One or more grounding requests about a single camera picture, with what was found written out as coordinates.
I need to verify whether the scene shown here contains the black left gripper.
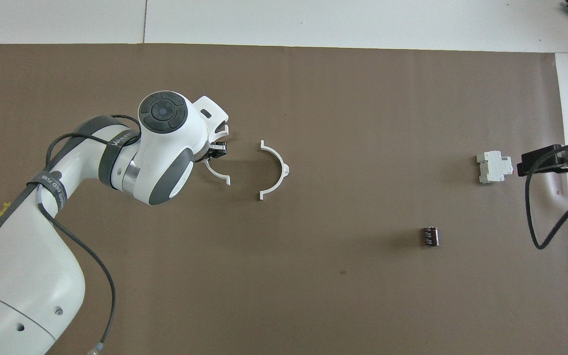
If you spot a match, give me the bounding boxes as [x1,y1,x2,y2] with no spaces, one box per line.
[200,141,229,161]

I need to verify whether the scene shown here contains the white half pipe clamp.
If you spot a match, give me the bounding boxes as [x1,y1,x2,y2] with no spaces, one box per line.
[204,124,231,186]
[258,140,291,202]

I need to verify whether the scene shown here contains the white circuit breaker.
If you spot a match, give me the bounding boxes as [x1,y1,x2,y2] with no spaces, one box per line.
[476,150,514,184]

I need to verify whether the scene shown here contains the brown paper mat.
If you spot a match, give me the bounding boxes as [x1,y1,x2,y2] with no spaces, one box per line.
[0,43,568,355]

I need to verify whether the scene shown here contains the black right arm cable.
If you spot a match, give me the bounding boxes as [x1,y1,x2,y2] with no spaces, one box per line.
[525,142,568,250]

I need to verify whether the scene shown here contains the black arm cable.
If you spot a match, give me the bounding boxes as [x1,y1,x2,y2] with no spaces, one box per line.
[525,142,568,250]
[35,114,142,355]

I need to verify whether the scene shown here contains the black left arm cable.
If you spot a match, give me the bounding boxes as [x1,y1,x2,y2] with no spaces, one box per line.
[35,114,142,355]

